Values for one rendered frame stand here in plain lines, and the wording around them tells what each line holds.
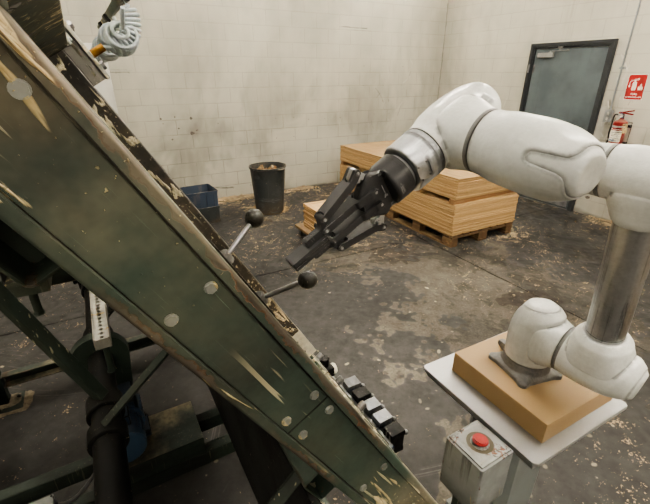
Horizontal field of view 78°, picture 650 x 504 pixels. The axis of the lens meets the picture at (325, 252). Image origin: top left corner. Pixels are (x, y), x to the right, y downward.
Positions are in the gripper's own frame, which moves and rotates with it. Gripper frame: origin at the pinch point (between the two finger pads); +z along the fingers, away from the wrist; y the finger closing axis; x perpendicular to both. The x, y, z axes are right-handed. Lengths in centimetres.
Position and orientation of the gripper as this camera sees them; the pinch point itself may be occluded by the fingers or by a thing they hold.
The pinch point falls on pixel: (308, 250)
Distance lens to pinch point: 62.7
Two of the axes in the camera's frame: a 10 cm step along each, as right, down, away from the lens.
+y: 4.4, 6.8, 5.9
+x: -5.0, -3.5, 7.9
